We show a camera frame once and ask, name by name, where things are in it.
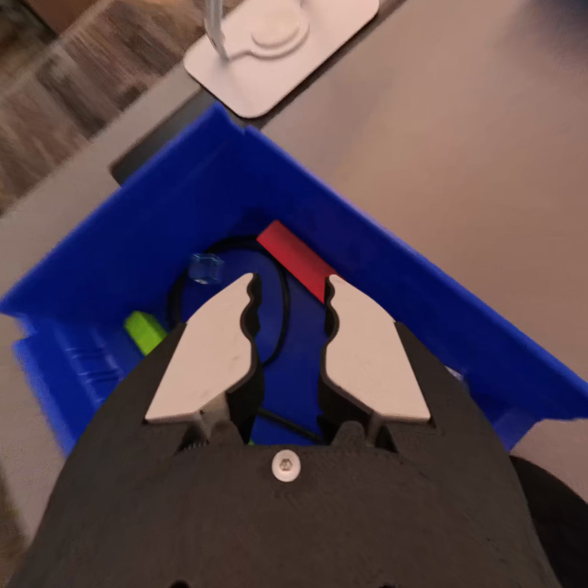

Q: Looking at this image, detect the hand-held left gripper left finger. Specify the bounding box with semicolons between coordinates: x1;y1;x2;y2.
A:
144;273;266;443

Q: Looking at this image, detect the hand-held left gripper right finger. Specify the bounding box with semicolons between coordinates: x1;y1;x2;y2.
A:
317;275;432;444

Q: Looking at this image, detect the red rectangular block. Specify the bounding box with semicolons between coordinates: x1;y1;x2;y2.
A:
256;220;343;304

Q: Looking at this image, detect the blue plastic bin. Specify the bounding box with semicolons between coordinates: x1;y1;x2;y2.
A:
0;102;588;455

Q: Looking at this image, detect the lime green plastic piece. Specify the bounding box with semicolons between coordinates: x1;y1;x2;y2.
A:
123;311;168;356

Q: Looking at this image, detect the white tablet stand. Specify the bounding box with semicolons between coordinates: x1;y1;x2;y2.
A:
184;0;380;119

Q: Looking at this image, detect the thin black cable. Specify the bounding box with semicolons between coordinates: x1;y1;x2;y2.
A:
166;235;327;444

